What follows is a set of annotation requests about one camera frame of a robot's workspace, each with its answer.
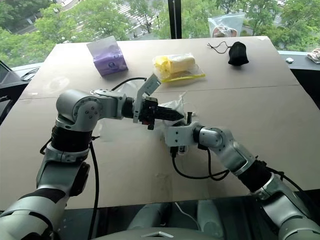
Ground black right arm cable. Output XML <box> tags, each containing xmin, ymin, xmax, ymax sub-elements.
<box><xmin>259</xmin><ymin>161</ymin><xmax>312</xmax><ymax>201</ymax></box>

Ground clear plastic bag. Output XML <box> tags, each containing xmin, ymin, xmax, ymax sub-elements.
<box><xmin>157</xmin><ymin>91</ymin><xmax>199</xmax><ymax>132</ymax></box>

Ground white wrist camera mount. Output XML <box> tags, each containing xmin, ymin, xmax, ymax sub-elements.
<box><xmin>132</xmin><ymin>73</ymin><xmax>162</xmax><ymax>124</ymax></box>
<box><xmin>164</xmin><ymin>121</ymin><xmax>201</xmax><ymax>149</ymax></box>

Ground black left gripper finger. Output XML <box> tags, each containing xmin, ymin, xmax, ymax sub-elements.
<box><xmin>157</xmin><ymin>106</ymin><xmax>185</xmax><ymax>117</ymax></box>
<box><xmin>159</xmin><ymin>113</ymin><xmax>186</xmax><ymax>123</ymax></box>

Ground grey robot torso cover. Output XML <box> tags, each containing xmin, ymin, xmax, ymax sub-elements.
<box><xmin>91</xmin><ymin>225</ymin><xmax>226</xmax><ymax>240</ymax></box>

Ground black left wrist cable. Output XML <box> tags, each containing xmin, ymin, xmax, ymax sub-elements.
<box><xmin>110</xmin><ymin>76</ymin><xmax>148</xmax><ymax>92</ymax></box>

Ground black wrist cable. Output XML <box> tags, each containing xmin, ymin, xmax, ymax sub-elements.
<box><xmin>170</xmin><ymin>146</ymin><xmax>230</xmax><ymax>181</ymax></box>
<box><xmin>110</xmin><ymin>76</ymin><xmax>148</xmax><ymax>92</ymax></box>

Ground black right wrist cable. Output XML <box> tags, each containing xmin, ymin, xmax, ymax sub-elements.
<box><xmin>170</xmin><ymin>146</ymin><xmax>230</xmax><ymax>181</ymax></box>

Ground yellow cloth in zip bag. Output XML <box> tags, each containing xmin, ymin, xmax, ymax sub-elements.
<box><xmin>152</xmin><ymin>51</ymin><xmax>207</xmax><ymax>85</ymax></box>

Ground thin white cable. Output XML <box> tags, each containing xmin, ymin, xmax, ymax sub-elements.
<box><xmin>173</xmin><ymin>201</ymin><xmax>201</xmax><ymax>230</ymax></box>

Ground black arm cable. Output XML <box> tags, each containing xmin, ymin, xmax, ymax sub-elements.
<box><xmin>86</xmin><ymin>136</ymin><xmax>101</xmax><ymax>240</ymax></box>
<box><xmin>259</xmin><ymin>161</ymin><xmax>312</xmax><ymax>201</ymax></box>

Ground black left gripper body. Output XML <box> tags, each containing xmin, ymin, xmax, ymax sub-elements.
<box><xmin>138</xmin><ymin>97</ymin><xmax>161</xmax><ymax>131</ymax></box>

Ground black drawstring pouch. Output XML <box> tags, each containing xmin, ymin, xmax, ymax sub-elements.
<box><xmin>207</xmin><ymin>40</ymin><xmax>250</xmax><ymax>67</ymax></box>

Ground thin black cable on ledge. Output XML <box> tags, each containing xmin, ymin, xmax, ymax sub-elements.
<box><xmin>19</xmin><ymin>66</ymin><xmax>41</xmax><ymax>82</ymax></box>

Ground clear zip bag with items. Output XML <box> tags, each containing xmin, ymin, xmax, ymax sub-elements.
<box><xmin>207</xmin><ymin>13</ymin><xmax>246</xmax><ymax>39</ymax></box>

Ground light crumpled cloth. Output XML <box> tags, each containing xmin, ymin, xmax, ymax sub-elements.
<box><xmin>306</xmin><ymin>46</ymin><xmax>320</xmax><ymax>64</ymax></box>

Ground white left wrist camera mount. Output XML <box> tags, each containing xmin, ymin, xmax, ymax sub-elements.
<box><xmin>132</xmin><ymin>73</ymin><xmax>162</xmax><ymax>124</ymax></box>

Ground black window frame post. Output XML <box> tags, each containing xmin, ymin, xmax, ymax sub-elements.
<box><xmin>167</xmin><ymin>0</ymin><xmax>183</xmax><ymax>40</ymax></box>

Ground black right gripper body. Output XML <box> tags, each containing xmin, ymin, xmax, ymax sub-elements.
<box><xmin>174</xmin><ymin>118</ymin><xmax>195</xmax><ymax>129</ymax></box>

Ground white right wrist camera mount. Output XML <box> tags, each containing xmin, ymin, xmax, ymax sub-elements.
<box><xmin>164</xmin><ymin>121</ymin><xmax>201</xmax><ymax>149</ymax></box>

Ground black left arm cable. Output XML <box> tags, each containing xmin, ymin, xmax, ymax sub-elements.
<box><xmin>86</xmin><ymin>136</ymin><xmax>101</xmax><ymax>240</ymax></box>

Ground purple tissue pack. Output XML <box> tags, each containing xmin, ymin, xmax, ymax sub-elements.
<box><xmin>86</xmin><ymin>35</ymin><xmax>130</xmax><ymax>79</ymax></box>

